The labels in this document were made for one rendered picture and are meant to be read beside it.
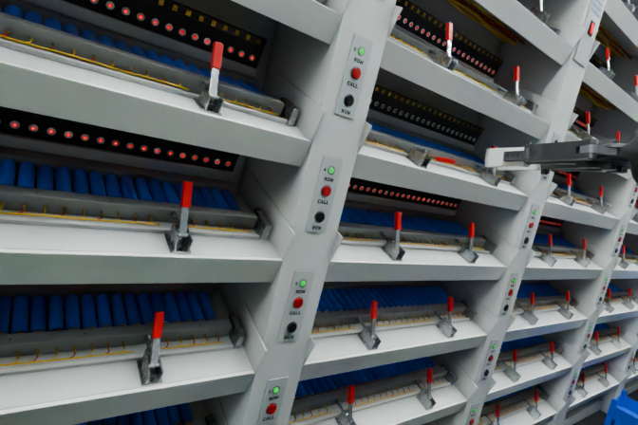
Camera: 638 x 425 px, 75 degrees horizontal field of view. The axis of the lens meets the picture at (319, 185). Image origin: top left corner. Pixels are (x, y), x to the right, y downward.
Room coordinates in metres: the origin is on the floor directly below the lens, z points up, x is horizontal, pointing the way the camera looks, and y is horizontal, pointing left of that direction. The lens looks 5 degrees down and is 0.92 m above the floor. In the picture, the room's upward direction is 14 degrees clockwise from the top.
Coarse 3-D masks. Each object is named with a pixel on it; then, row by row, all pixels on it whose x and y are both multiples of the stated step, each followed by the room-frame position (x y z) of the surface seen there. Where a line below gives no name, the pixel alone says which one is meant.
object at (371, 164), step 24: (384, 120) 0.95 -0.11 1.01; (360, 144) 0.68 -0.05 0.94; (456, 144) 1.12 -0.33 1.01; (360, 168) 0.70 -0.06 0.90; (384, 168) 0.73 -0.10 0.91; (408, 168) 0.77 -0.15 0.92; (432, 168) 0.84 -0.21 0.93; (432, 192) 0.84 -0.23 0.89; (456, 192) 0.88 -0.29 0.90; (480, 192) 0.93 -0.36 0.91; (504, 192) 0.98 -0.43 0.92; (528, 192) 1.06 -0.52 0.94
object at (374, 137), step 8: (368, 136) 0.77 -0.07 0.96; (376, 136) 0.78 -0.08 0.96; (384, 136) 0.79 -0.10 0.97; (392, 136) 0.83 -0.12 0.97; (376, 144) 0.77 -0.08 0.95; (384, 144) 0.81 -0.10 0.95; (392, 144) 0.82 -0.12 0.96; (400, 144) 0.83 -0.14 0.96; (408, 144) 0.84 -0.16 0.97; (416, 144) 0.86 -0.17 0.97; (408, 152) 0.85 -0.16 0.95; (432, 152) 0.89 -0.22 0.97; (440, 152) 0.91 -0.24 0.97; (456, 160) 0.95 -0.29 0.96; (464, 160) 0.97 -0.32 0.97; (472, 160) 1.01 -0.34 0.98; (464, 168) 0.95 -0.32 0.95; (472, 168) 0.98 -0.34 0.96; (488, 168) 1.04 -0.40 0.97
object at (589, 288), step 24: (624, 72) 1.59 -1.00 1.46; (600, 120) 1.61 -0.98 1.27; (624, 120) 1.55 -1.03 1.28; (624, 192) 1.50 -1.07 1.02; (624, 216) 1.50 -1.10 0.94; (600, 240) 1.52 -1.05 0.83; (576, 288) 1.54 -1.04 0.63; (600, 288) 1.50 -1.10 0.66; (576, 336) 1.50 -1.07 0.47; (552, 384) 1.52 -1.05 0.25
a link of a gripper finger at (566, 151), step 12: (528, 144) 0.60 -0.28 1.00; (540, 144) 0.59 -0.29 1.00; (552, 144) 0.57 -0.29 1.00; (564, 144) 0.56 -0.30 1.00; (576, 144) 0.55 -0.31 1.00; (588, 144) 0.53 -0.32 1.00; (540, 156) 0.58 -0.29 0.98; (552, 156) 0.57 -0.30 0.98; (564, 156) 0.55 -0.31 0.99; (576, 156) 0.54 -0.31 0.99; (588, 156) 0.53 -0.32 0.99
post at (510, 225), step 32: (544, 0) 1.14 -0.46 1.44; (576, 0) 1.08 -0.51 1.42; (512, 64) 1.17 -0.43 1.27; (544, 64) 1.10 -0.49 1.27; (576, 64) 1.08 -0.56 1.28; (544, 96) 1.08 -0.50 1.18; (576, 96) 1.11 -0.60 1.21; (512, 128) 1.13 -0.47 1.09; (544, 192) 1.10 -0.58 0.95; (512, 224) 1.07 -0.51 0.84; (480, 288) 1.10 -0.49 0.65; (480, 352) 1.06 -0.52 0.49; (480, 384) 1.08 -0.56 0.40; (448, 416) 1.09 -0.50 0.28
